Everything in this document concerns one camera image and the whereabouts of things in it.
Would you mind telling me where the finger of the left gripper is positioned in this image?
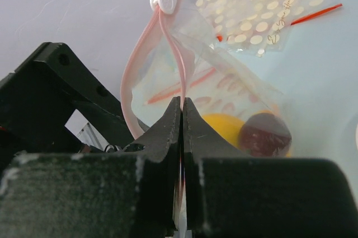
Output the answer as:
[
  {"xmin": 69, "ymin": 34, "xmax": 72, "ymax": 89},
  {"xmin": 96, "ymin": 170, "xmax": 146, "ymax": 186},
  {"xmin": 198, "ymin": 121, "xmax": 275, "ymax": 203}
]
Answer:
[{"xmin": 1, "ymin": 43, "xmax": 144, "ymax": 154}]

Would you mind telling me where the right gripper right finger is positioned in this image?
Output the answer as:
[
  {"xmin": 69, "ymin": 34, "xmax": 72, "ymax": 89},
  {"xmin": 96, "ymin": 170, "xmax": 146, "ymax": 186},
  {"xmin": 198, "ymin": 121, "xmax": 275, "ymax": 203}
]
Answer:
[{"xmin": 182, "ymin": 98, "xmax": 357, "ymax": 237}]

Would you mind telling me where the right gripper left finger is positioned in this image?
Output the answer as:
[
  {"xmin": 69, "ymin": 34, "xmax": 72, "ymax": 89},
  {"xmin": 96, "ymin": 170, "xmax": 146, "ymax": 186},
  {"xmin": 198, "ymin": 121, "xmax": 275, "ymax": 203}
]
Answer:
[{"xmin": 1, "ymin": 97, "xmax": 181, "ymax": 237}]

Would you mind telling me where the yellow pear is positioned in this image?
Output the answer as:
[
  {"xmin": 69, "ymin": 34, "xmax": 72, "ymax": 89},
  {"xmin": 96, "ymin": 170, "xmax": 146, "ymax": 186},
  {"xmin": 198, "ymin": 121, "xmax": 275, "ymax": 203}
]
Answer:
[{"xmin": 202, "ymin": 113, "xmax": 244, "ymax": 148}]

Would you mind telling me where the dark purple passion fruit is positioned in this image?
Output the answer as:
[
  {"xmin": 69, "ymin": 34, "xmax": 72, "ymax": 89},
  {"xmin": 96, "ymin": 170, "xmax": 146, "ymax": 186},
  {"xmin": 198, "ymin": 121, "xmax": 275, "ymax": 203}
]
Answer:
[{"xmin": 237, "ymin": 113, "xmax": 292, "ymax": 157}]

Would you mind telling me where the pink dotted zip bag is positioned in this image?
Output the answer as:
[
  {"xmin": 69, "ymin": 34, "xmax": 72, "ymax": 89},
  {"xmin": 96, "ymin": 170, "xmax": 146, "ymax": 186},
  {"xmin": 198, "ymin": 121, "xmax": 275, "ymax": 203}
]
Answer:
[{"xmin": 120, "ymin": 0, "xmax": 293, "ymax": 157}]

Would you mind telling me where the pile of zip bags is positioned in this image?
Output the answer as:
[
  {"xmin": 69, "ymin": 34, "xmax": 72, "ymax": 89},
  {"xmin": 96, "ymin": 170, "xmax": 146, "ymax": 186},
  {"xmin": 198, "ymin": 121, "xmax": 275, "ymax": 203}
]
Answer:
[{"xmin": 195, "ymin": 0, "xmax": 342, "ymax": 57}]

